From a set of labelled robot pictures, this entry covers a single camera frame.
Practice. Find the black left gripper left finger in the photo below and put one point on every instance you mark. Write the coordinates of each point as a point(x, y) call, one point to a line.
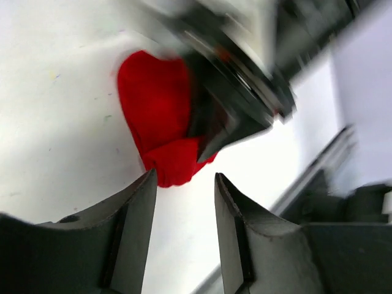
point(102, 249)

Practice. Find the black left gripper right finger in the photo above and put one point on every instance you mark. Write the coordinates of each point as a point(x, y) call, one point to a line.
point(291, 257)

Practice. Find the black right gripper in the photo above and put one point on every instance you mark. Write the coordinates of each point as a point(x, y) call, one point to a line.
point(234, 93)

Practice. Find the red patterned sock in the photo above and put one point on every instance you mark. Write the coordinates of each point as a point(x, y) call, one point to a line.
point(155, 98)

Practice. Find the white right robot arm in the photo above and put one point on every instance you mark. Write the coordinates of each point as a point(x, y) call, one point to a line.
point(303, 30)

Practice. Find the aluminium frame rail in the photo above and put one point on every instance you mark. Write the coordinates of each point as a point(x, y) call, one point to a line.
point(321, 177)

